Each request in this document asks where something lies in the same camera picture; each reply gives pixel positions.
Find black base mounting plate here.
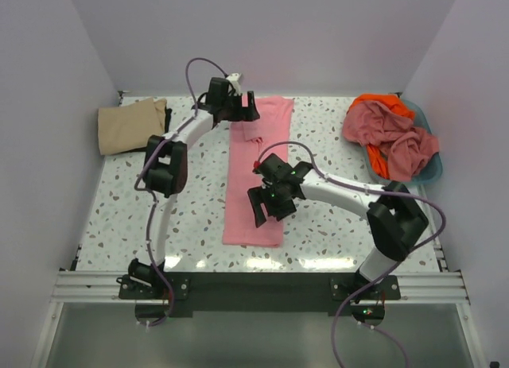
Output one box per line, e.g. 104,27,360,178
116,272,402,320

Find aluminium rail frame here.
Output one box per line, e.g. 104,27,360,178
51,97,488,367

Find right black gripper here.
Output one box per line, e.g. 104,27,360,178
248,182,296,227

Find blue plastic basket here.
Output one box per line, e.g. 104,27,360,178
363,99,443,188

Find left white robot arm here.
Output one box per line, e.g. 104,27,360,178
128,72,260,298

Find folded black t-shirt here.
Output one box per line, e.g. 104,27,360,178
132,107,173,152

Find folded beige t-shirt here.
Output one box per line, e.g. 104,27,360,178
98,98,167,156

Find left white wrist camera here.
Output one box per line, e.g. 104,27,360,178
226,72,243,96

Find orange crumpled t-shirt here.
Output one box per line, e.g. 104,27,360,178
344,94,415,179

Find light pink t-shirt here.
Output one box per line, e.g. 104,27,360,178
223,96,294,247

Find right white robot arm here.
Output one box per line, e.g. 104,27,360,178
247,153,429,299

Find dusty pink crumpled t-shirt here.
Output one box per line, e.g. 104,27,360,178
342,100,439,182

